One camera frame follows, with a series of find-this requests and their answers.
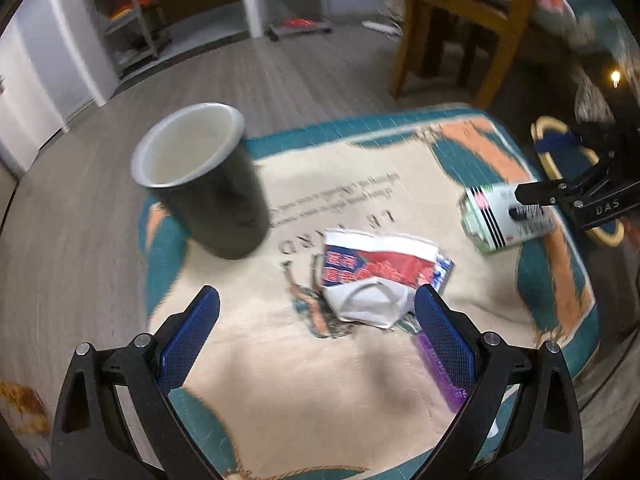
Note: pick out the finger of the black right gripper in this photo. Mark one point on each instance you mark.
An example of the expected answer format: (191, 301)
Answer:
(603, 193)

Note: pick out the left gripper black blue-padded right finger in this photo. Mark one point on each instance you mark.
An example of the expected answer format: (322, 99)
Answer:
(543, 437)

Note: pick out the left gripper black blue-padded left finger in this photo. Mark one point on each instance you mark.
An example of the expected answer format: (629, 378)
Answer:
(91, 438)

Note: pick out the purple tube white cap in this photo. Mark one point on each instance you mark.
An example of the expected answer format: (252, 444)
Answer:
(454, 396)

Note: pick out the green white small carton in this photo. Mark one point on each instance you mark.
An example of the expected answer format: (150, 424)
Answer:
(494, 219)

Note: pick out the red white wrapper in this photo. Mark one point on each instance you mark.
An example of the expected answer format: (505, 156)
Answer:
(372, 278)

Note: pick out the round teal stool yellow rim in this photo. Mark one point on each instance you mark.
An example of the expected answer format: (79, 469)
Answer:
(567, 160)

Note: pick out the teal fringed tablecloth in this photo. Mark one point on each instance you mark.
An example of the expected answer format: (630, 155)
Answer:
(597, 26)

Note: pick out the teal beige patterned cushion mat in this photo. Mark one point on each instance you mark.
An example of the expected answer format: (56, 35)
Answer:
(282, 390)

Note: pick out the white power strip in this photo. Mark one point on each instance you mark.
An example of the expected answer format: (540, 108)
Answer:
(386, 29)

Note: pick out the black cup white inside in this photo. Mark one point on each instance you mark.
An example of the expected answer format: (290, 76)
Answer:
(196, 163)

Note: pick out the grey rolling storage cart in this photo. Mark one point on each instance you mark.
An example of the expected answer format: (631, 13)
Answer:
(295, 0)

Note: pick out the white door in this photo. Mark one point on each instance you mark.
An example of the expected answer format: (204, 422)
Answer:
(29, 117)

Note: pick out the metal shelf rack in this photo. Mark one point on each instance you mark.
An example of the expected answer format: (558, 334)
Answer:
(134, 32)

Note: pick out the black round gripper frame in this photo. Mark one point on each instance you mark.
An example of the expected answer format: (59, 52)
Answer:
(607, 113)

